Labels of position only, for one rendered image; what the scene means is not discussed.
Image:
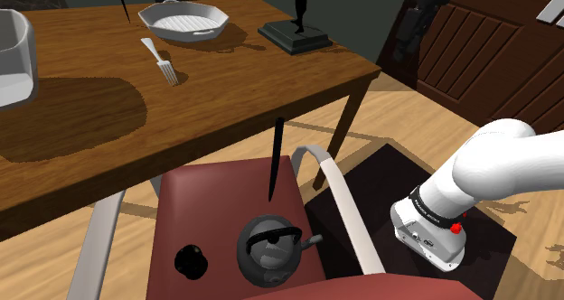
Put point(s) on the red chair with white armrests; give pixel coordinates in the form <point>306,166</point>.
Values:
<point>207,193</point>

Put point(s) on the white square container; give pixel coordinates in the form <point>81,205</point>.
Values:
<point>15,61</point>

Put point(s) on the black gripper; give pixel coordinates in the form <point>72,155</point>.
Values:
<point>409,32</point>

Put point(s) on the dark robot stand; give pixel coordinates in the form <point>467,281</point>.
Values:
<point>379,180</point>

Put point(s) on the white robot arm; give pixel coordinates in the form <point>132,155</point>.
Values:
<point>484,167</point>

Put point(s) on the white grill pan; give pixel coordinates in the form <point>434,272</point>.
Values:
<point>185,24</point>

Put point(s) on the black figure on dark base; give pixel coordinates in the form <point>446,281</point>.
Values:
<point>295,37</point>

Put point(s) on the brown wooden table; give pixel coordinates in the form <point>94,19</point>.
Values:
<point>229,92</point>

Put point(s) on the black round knob-shaped object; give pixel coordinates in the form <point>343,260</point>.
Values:
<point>190,262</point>

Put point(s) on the white fork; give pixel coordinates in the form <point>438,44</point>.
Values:
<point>165,65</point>

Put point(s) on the thin black pointed stick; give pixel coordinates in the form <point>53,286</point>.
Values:
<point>122,1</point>
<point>276,158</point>

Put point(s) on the brown panelled wooden door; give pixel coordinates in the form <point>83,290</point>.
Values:
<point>484,48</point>

